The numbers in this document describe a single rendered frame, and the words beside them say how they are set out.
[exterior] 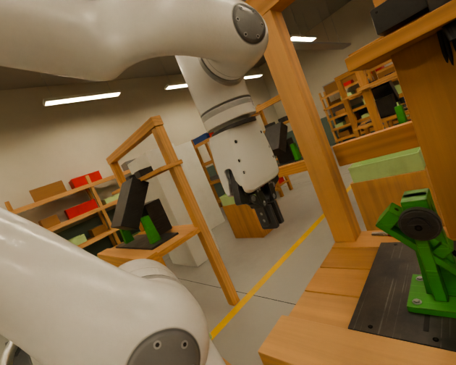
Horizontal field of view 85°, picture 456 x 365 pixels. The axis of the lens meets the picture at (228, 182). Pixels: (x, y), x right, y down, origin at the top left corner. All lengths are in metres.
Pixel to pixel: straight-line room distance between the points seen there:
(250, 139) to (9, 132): 7.01
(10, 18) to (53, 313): 0.28
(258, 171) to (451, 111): 0.70
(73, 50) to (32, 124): 7.02
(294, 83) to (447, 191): 0.62
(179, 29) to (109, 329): 0.30
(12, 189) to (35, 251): 6.66
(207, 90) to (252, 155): 0.11
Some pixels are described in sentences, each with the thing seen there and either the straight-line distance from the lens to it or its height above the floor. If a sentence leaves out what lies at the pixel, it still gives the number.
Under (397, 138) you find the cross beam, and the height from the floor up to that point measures 1.23.
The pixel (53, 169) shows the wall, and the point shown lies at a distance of 7.08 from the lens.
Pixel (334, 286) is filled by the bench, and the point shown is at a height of 0.88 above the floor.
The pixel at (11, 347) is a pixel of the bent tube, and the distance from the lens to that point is 1.10.
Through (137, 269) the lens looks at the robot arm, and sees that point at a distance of 0.39.
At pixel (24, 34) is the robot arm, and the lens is 0.36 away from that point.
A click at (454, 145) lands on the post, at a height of 1.18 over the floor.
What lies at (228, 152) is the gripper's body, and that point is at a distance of 0.36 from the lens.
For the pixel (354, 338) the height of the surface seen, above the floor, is 0.90.
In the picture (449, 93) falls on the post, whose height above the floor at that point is 1.33.
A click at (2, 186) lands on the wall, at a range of 6.98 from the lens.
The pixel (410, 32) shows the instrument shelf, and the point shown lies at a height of 1.52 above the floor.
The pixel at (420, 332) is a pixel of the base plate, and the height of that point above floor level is 0.90.
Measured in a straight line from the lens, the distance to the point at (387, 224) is 0.71.
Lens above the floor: 1.42
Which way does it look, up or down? 6 degrees down
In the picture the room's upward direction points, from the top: 23 degrees counter-clockwise
